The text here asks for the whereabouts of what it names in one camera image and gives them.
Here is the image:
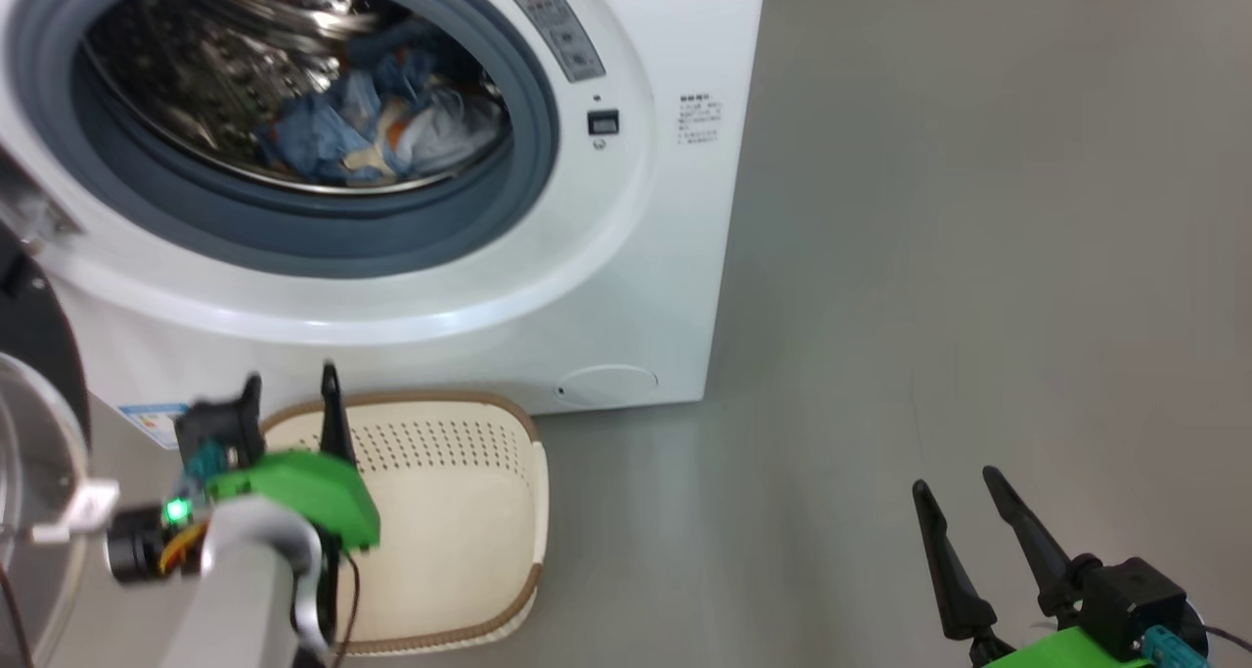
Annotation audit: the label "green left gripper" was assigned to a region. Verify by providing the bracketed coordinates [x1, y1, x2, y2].
[203, 360, 381, 553]

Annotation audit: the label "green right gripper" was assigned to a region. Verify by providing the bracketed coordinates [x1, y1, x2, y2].
[912, 466, 1157, 668]

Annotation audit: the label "round black washing machine door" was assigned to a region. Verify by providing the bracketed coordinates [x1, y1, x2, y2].
[0, 223, 120, 668]

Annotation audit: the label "blue clothes with orange print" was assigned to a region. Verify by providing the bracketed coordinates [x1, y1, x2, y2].
[256, 22, 510, 185]

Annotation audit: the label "cream perforated laundry basket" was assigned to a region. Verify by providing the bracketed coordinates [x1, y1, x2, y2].
[259, 389, 551, 656]

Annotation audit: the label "white front-load washing machine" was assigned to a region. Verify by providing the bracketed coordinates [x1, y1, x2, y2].
[0, 0, 769, 451]

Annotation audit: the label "blue energy label sticker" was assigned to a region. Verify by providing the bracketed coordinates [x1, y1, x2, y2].
[119, 404, 189, 450]

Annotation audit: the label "black round left gripper motor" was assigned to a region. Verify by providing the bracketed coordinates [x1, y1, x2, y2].
[106, 508, 177, 585]

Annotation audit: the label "round white filter cover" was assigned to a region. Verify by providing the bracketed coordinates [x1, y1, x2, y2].
[556, 365, 658, 408]

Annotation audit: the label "grey warning sticker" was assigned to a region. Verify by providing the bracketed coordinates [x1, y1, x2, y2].
[507, 0, 605, 84]

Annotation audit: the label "teal plugged left camera cable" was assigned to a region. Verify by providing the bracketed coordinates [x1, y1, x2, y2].
[184, 440, 232, 483]

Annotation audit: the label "teal plugged camera cable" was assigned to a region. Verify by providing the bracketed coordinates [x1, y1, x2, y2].
[1140, 624, 1252, 668]
[184, 440, 232, 483]

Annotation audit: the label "teal plugged right camera cable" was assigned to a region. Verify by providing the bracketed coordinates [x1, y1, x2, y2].
[1140, 624, 1252, 668]

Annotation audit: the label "thin brown arm cable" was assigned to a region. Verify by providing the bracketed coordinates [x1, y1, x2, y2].
[333, 549, 363, 668]

